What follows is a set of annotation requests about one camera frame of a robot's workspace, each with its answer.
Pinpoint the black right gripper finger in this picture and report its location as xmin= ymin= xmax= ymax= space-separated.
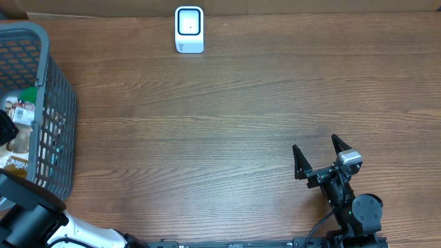
xmin=292 ymin=145 xmax=313 ymax=180
xmin=331 ymin=134 xmax=352 ymax=155

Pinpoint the beige food pouch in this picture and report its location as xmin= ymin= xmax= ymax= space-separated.
xmin=1 ymin=96 xmax=35 ymax=178

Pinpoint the green lid jar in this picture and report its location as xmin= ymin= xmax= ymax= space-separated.
xmin=19 ymin=87 xmax=38 ymax=104

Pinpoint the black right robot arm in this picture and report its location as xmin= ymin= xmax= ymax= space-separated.
xmin=292 ymin=134 xmax=389 ymax=248

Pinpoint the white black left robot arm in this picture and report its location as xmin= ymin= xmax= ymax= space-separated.
xmin=1 ymin=169 xmax=147 ymax=247

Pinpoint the white barcode scanner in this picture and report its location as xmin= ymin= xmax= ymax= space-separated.
xmin=174 ymin=6 xmax=205 ymax=54

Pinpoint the grey plastic mesh basket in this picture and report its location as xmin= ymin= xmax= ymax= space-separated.
xmin=1 ymin=22 xmax=78 ymax=200

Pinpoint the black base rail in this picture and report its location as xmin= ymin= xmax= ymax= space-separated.
xmin=144 ymin=236 xmax=389 ymax=248

